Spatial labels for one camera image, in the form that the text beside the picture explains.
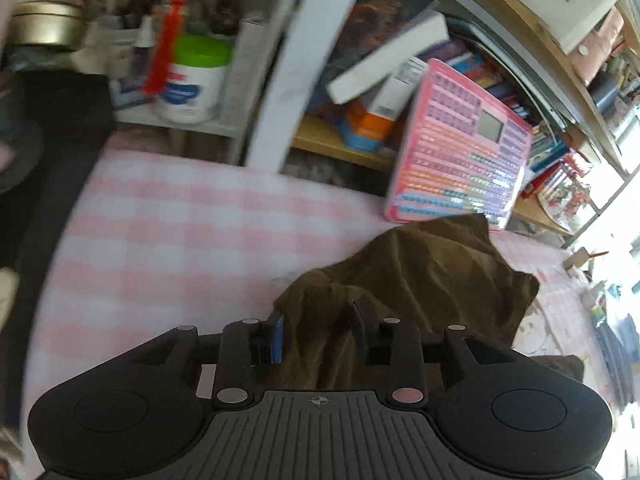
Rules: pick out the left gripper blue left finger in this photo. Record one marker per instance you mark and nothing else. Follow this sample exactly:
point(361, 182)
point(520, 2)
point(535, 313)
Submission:
point(247, 347)

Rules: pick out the pink checkered cartoon desk mat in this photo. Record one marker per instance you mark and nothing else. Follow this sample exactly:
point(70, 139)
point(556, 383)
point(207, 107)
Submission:
point(156, 241)

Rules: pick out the red tassel ornament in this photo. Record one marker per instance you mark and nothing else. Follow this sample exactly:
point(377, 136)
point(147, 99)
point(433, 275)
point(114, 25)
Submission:
point(164, 50)

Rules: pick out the leaning white paperback book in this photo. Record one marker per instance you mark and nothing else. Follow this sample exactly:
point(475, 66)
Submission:
point(428, 33)

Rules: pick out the orange blue white box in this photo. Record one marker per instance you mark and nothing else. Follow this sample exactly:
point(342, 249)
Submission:
point(368, 119)

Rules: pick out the white wooden bookshelf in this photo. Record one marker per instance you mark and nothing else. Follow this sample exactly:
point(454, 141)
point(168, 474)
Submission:
point(541, 58)

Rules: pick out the colourful crystal flower ornament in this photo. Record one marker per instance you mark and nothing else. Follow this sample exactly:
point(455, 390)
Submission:
point(566, 201)

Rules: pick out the brown velvet garment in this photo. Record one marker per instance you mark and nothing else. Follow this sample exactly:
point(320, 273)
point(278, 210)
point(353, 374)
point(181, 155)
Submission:
point(432, 274)

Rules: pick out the pink keyboard learning tablet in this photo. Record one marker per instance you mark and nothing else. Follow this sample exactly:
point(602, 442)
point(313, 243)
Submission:
point(462, 152)

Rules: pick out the brass round tin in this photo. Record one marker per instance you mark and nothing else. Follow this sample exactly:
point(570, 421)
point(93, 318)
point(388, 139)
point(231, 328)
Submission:
point(47, 23)

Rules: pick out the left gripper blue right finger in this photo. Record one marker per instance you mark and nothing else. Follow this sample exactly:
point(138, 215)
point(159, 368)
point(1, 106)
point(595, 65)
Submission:
point(394, 347)

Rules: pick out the white tub with green lid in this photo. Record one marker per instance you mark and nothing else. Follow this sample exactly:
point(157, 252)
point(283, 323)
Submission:
point(193, 87)

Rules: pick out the white pen holder box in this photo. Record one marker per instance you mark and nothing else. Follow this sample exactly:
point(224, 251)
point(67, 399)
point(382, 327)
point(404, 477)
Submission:
point(575, 262)

